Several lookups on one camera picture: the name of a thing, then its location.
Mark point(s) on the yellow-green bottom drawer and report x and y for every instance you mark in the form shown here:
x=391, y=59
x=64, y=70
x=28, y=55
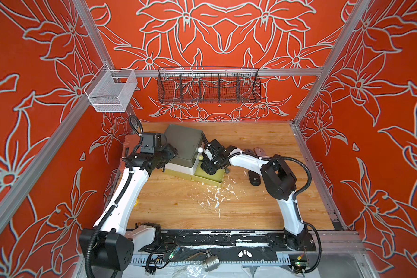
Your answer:
x=212, y=180

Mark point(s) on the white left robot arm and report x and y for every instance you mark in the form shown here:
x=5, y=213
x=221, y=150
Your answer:
x=108, y=244

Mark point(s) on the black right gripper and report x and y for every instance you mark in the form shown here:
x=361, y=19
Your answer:
x=212, y=156

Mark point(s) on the white pink computer mouse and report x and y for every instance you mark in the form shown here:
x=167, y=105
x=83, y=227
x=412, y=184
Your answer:
x=259, y=151

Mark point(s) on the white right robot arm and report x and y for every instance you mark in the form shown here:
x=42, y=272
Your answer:
x=278, y=178

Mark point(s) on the white mesh wall basket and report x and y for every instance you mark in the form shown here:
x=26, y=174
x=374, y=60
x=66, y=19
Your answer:
x=111, y=90

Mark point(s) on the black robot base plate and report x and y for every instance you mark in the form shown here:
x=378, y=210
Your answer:
x=240, y=247

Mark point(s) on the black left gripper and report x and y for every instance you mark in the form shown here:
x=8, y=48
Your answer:
x=171, y=151

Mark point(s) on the black wire wall basket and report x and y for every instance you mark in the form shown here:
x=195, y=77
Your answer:
x=209, y=85

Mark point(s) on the red plastic tool case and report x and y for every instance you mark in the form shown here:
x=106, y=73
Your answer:
x=128, y=146

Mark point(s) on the metal cylindrical fitting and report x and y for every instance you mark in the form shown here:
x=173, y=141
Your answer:
x=211, y=263

